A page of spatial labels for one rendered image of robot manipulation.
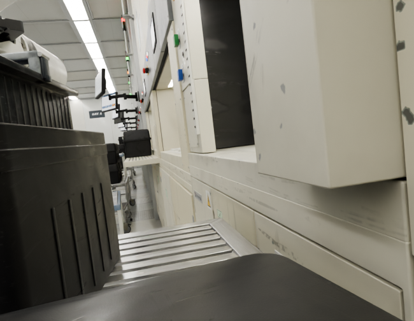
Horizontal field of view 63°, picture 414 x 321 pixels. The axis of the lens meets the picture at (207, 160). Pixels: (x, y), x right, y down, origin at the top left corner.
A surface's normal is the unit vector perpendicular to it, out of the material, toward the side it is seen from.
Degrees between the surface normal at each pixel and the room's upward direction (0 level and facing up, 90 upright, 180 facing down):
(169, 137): 90
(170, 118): 90
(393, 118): 90
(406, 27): 90
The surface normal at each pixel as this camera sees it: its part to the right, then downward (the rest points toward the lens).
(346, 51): 0.21, 0.04
